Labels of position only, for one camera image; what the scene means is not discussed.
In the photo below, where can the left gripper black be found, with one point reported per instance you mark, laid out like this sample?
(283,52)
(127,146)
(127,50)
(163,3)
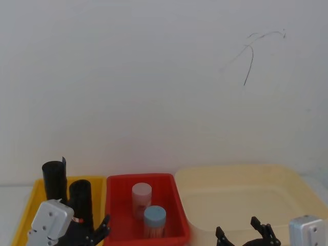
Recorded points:
(77,234)

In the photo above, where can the tall black plastic roll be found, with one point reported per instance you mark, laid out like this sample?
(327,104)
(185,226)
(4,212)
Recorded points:
(54,179)

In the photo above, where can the blue-lidded clear jar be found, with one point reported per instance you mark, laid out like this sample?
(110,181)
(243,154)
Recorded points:
(154,217)

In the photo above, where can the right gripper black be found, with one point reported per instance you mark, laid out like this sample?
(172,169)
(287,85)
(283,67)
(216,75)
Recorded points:
(258,243)

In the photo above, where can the red plastic bin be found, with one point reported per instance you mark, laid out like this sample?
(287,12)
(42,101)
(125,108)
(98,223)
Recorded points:
(120,205)

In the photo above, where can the cream plastic tray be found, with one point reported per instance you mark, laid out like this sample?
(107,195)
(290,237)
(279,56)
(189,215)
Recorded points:
(230,189)

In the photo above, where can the yellow plastic bin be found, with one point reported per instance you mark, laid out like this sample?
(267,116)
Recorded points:
(28,212)

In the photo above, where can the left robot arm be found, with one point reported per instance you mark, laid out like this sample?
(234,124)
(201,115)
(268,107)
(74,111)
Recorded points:
(50,220)

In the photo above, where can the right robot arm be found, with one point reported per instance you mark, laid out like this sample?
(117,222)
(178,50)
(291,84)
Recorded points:
(308,232)

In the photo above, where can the short black plastic roll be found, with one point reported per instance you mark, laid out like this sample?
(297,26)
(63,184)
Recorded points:
(80,200)

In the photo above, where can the white-lidded clear jar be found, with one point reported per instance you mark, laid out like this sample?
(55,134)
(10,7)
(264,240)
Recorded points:
(141,197)

